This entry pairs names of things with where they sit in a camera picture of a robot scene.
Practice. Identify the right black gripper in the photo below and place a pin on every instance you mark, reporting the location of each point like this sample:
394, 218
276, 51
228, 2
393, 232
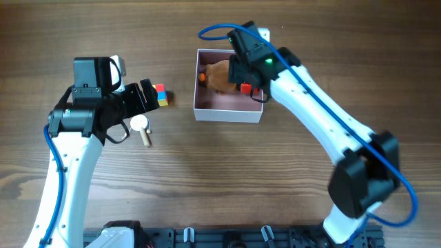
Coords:
236, 72

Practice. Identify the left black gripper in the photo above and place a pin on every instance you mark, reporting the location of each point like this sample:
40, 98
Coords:
139, 104

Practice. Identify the colourful 2x2 puzzle cube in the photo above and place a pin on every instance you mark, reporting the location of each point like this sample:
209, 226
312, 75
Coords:
161, 95

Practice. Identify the red toy fire truck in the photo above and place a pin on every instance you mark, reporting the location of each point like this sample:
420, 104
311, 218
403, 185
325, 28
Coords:
248, 89

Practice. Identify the brown plush toy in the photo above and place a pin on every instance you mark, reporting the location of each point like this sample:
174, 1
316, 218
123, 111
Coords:
216, 77

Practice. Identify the wooden pig rattle drum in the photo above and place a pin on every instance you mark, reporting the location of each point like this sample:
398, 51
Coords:
140, 124

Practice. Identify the white pink-lined cardboard box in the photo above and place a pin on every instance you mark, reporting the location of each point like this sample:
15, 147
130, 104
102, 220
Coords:
209, 105

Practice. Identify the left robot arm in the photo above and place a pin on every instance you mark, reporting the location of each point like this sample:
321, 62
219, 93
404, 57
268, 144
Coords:
76, 133

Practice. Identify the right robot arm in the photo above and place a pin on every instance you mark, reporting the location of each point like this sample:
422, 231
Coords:
366, 164

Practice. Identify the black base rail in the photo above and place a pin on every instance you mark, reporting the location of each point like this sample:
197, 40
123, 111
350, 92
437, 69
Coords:
292, 237

